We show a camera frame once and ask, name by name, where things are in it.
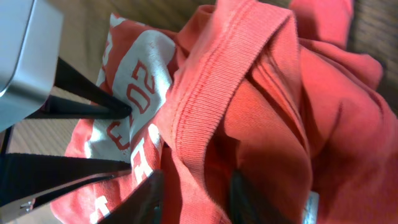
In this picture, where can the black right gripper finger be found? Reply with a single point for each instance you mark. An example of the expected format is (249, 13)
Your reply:
(104, 106)
(248, 206)
(29, 181)
(143, 206)

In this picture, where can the orange red t-shirt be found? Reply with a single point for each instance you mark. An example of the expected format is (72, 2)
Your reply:
(247, 86)

